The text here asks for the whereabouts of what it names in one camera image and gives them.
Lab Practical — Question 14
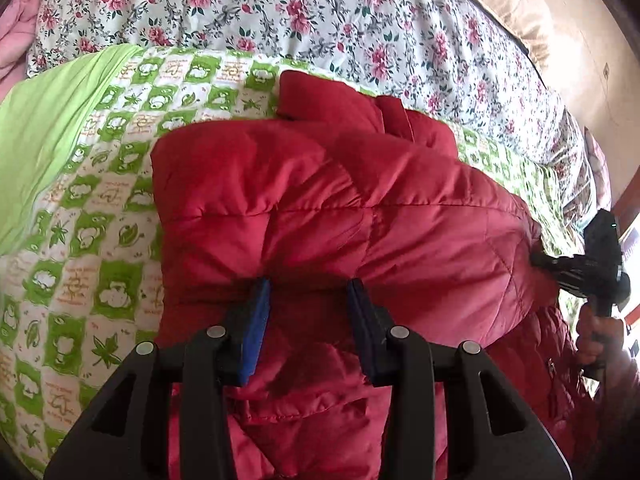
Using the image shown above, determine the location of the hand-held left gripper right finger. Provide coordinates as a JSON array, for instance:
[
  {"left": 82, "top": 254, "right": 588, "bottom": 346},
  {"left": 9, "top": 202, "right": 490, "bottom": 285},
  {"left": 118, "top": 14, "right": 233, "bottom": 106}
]
[{"left": 346, "top": 278, "right": 573, "bottom": 480}]

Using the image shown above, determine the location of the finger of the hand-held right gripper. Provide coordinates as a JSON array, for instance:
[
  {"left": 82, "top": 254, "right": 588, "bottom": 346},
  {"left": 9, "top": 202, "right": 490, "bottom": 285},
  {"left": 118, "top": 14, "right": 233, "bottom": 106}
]
[{"left": 530, "top": 251, "right": 563, "bottom": 273}]

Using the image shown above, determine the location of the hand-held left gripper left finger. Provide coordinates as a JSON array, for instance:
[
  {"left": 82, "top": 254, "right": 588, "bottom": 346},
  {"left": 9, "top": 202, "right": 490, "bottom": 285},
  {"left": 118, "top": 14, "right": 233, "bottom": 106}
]
[{"left": 44, "top": 278, "right": 273, "bottom": 480}]

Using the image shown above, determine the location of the red quilted jacket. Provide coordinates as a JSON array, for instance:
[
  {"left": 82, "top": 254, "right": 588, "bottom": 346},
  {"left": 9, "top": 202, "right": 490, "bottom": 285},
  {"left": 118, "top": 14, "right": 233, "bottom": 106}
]
[{"left": 150, "top": 70, "right": 571, "bottom": 480}]

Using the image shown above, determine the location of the person's right forearm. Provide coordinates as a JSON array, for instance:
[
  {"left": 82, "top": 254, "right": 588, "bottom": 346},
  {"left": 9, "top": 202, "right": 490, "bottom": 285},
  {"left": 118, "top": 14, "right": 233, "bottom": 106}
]
[{"left": 597, "top": 345, "right": 640, "bottom": 451}]

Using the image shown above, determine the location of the person's right hand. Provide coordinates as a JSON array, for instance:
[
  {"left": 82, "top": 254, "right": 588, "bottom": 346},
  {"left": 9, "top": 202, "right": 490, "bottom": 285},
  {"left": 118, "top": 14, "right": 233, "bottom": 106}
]
[{"left": 575, "top": 304, "right": 628, "bottom": 370}]

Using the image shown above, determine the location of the pink patterned pillow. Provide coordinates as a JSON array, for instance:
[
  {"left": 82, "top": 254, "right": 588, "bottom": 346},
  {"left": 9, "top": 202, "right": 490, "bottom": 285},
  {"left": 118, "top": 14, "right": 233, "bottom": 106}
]
[{"left": 581, "top": 126, "right": 612, "bottom": 211}]

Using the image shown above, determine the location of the person's dark red quilted coat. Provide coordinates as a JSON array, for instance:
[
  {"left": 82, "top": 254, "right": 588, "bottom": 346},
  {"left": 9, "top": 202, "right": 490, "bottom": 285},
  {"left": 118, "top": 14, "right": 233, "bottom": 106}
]
[{"left": 480, "top": 305, "right": 601, "bottom": 480}]

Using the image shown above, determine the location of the green patterned blanket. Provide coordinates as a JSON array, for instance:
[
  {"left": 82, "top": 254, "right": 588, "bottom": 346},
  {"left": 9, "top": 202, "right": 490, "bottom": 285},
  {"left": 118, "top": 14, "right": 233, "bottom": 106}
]
[{"left": 0, "top": 44, "right": 586, "bottom": 478}]

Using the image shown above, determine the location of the floral duvet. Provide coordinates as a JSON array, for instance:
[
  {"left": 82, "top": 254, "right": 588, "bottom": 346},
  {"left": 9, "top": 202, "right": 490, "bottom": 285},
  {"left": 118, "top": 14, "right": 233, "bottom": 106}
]
[{"left": 25, "top": 0, "right": 598, "bottom": 226}]

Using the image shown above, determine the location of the pink quilt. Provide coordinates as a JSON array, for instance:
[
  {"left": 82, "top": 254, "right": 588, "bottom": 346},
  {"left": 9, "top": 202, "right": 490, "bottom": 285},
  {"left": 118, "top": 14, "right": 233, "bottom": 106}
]
[{"left": 0, "top": 0, "right": 46, "bottom": 98}]

